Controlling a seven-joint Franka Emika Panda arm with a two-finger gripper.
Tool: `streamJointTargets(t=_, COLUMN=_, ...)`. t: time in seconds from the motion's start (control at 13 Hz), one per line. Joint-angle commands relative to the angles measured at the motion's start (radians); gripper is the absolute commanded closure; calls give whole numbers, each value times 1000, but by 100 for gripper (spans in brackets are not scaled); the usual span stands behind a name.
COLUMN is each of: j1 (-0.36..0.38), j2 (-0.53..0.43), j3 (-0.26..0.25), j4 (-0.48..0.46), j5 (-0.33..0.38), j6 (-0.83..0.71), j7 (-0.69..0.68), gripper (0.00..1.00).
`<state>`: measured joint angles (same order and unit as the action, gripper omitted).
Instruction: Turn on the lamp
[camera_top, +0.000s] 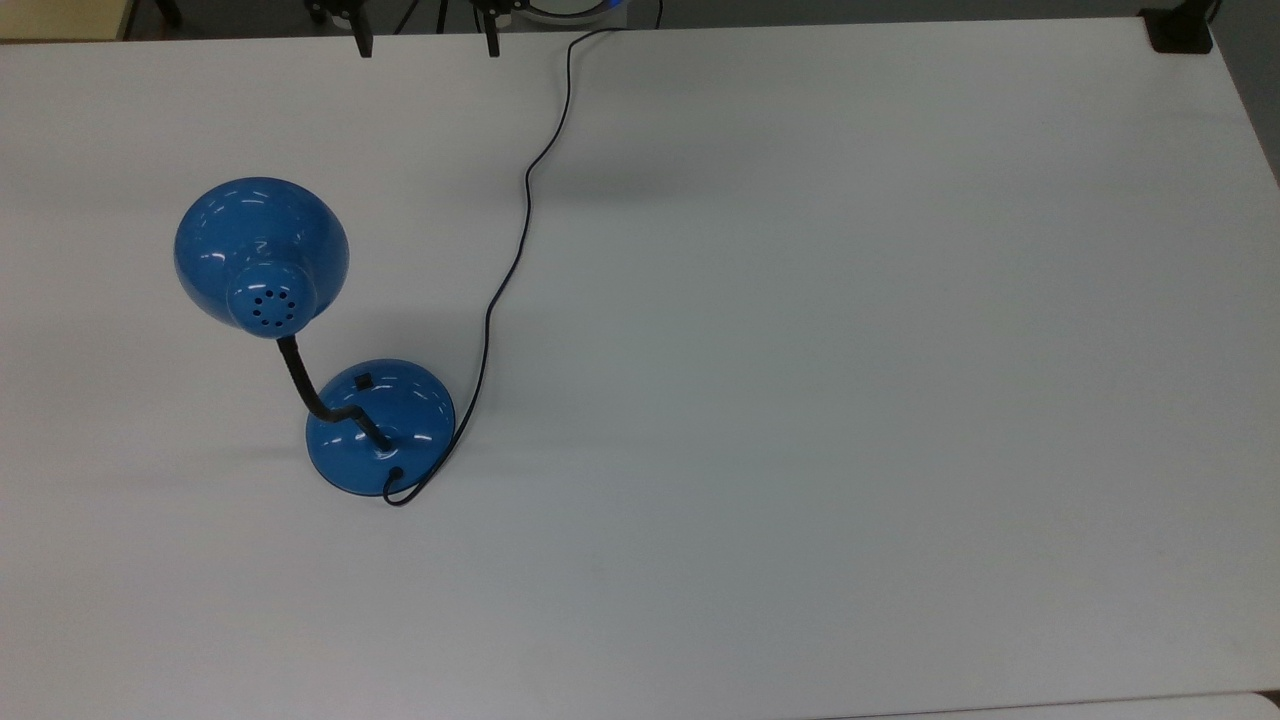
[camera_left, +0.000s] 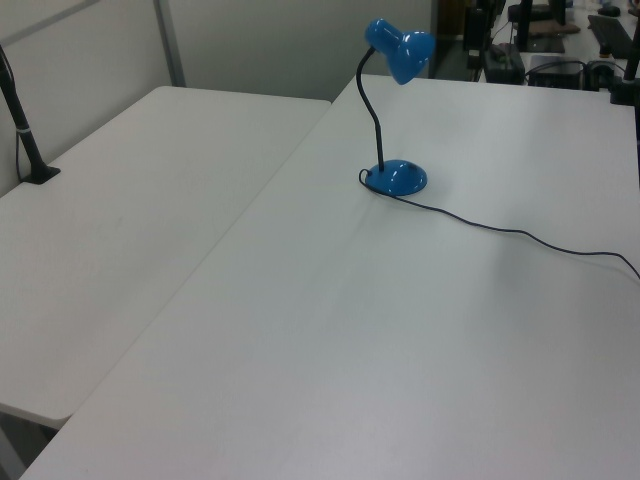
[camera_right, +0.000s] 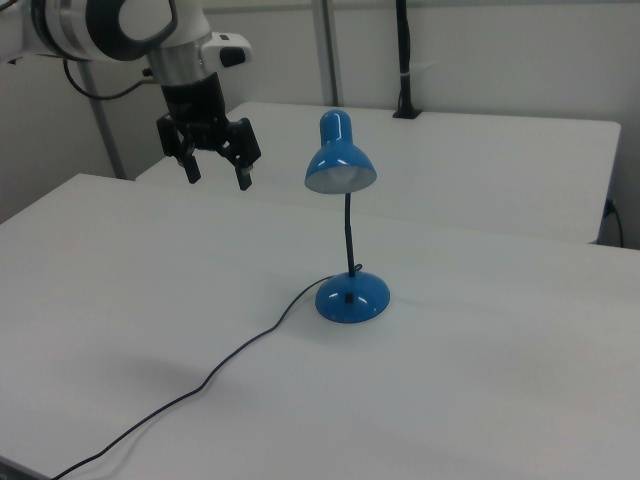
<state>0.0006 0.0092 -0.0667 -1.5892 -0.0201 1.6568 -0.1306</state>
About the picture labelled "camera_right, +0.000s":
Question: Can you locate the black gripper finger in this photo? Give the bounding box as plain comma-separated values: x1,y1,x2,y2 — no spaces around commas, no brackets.
155,113,202,185
217,117,263,192

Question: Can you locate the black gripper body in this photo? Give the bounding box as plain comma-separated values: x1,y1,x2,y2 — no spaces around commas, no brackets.
159,72,232,153

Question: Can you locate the blue gooseneck desk lamp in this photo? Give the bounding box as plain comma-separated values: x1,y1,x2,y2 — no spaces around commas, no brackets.
304,108,393,326

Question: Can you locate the black pole with table clamp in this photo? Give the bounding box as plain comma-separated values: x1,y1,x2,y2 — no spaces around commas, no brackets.
391,0,424,120

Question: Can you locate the grey partition frame post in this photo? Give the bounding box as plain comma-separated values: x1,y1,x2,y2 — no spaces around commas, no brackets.
78,63,127,181
312,0,344,106

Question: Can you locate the black cable on robot wrist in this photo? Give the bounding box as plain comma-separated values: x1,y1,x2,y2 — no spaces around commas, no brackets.
61,57,164,102

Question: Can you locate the thin black lamp power cord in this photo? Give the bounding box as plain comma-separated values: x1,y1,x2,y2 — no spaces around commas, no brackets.
49,273,337,480

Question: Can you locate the black cable at wall socket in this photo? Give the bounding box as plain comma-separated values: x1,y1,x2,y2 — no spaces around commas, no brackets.
605,198,626,248

